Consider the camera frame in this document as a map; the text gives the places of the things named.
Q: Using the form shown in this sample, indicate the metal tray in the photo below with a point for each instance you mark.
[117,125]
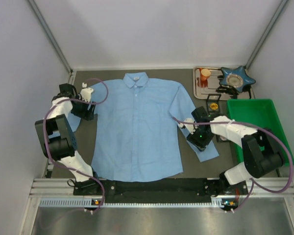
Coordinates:
[211,86]

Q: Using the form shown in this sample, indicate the blue star-shaped dish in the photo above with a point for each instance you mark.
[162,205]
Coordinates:
[236,79]

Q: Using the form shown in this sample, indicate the light blue shirt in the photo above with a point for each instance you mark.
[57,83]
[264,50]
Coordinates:
[137,132]

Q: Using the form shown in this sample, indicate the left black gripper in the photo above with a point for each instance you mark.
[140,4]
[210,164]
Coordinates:
[85,113]

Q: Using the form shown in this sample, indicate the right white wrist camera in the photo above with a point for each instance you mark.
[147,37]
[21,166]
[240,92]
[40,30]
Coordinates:
[189,125]

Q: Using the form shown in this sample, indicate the black box gold brooch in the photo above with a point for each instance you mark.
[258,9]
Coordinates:
[212,103]

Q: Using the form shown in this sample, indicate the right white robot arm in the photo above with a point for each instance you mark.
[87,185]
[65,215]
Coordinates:
[262,151]

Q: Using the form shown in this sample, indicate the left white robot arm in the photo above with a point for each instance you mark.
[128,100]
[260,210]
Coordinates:
[56,136]

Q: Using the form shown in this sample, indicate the aluminium front rail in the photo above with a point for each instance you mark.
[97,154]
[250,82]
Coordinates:
[57,193]

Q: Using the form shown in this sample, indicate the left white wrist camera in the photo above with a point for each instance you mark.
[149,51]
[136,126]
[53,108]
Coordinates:
[86,93]

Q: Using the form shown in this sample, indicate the orange cup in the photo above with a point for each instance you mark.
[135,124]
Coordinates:
[204,74]

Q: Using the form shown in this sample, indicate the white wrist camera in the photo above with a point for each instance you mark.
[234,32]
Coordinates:
[86,93]
[189,125]

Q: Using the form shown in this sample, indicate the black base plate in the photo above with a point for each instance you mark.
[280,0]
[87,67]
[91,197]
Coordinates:
[169,190]

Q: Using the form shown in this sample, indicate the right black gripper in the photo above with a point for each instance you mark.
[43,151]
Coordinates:
[196,142]

